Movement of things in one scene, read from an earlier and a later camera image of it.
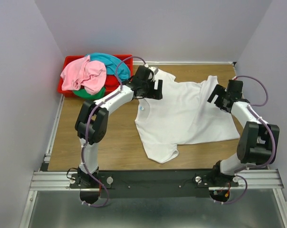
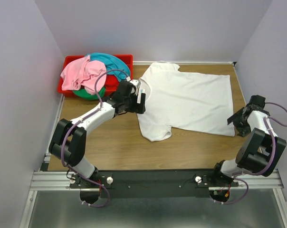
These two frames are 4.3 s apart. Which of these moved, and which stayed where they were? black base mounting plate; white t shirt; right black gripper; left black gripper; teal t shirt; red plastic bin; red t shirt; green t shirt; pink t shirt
Moved: left black gripper; white t shirt; right black gripper
Stayed: black base mounting plate; red plastic bin; red t shirt; teal t shirt; pink t shirt; green t shirt
